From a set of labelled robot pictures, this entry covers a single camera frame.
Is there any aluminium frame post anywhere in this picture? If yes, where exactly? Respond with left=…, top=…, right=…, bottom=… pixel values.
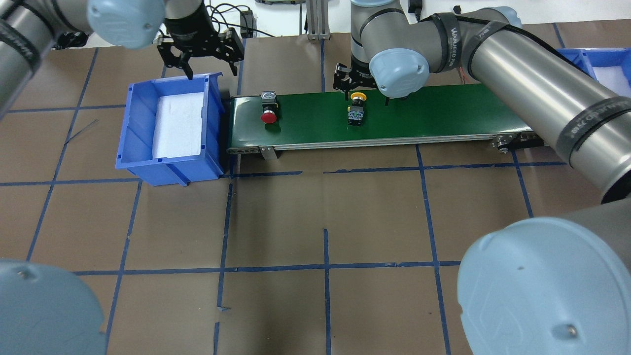
left=306, top=0, right=331, bottom=41

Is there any black push button switch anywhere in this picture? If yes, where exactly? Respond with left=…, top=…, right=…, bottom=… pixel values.
left=260, top=91, right=279, bottom=124

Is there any left blue storage bin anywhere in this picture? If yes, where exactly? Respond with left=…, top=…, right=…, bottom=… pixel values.
left=115, top=72, right=224, bottom=186

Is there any white foam pad right bin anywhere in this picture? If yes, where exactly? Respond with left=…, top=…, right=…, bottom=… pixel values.
left=594, top=67, right=631, bottom=98

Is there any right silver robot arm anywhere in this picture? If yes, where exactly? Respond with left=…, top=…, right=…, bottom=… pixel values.
left=334, top=0, right=630, bottom=355

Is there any green conveyor belt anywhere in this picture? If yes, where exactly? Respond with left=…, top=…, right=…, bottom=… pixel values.
left=227, top=84, right=533, bottom=154

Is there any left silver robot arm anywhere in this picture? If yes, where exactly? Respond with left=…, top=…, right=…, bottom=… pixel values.
left=1, top=0, right=245, bottom=355

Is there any black power adapter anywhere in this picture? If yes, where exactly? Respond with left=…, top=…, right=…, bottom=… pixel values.
left=240, top=10, right=256, bottom=38

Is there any yellow-capped push button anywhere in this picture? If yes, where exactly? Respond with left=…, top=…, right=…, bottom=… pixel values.
left=347, top=92, right=367, bottom=126

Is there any right blue storage bin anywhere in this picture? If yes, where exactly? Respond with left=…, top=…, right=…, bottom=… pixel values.
left=558, top=47, right=631, bottom=97

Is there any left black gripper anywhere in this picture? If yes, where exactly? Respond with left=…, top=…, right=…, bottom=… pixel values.
left=156, top=0, right=245, bottom=80

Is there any blue storage bin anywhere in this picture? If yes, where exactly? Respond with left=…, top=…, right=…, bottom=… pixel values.
left=115, top=72, right=224, bottom=186
left=558, top=47, right=631, bottom=97

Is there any white foam pad bin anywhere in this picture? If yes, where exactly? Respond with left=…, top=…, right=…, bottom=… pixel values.
left=152, top=92, right=204, bottom=159
left=594, top=67, right=631, bottom=98

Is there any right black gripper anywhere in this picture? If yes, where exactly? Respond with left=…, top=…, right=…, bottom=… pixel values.
left=333, top=63, right=390, bottom=107

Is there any white foam pad left bin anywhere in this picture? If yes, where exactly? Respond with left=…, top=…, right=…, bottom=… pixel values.
left=152, top=92, right=204, bottom=159

